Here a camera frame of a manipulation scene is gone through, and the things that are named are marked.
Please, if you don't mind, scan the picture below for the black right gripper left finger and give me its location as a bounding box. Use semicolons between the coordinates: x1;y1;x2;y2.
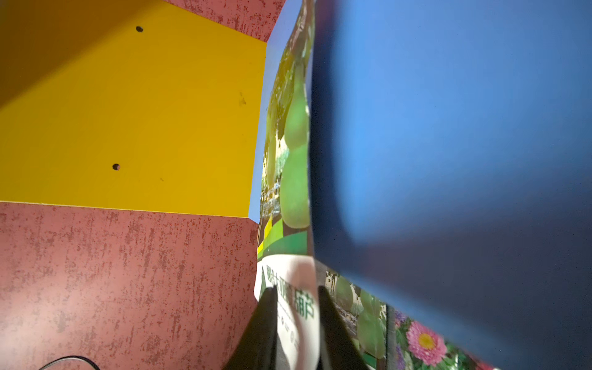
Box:
224;287;278;370

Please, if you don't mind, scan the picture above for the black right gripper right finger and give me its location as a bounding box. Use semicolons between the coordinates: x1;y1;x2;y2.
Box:
317;286;368;370

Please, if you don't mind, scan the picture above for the green gourd seed bag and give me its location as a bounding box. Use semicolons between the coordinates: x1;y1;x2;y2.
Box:
316;262;388;369

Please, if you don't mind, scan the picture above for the aster seed bag top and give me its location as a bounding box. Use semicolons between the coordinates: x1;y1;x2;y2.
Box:
393;310;496;370

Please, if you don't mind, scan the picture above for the yellow shelf unit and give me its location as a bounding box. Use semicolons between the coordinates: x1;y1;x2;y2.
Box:
0;0;592;370

